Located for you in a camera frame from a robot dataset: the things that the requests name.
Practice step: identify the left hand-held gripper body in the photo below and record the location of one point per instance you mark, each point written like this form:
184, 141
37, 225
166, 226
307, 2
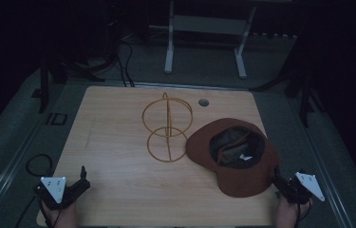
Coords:
71, 191

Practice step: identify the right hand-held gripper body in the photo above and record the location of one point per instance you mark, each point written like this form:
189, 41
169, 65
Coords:
305, 186

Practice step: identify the brown brimmed hat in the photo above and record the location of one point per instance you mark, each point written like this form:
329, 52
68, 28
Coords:
245, 177

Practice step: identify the person's left hand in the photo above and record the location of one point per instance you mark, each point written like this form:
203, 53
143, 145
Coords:
65, 217

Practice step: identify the person's right hand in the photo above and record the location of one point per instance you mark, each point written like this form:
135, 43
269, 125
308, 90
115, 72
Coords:
288, 215

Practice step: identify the black tripod stand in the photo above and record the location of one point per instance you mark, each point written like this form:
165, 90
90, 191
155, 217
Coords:
44, 85
305, 95

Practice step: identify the white metal frame stand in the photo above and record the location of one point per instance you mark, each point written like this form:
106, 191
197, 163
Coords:
204, 25

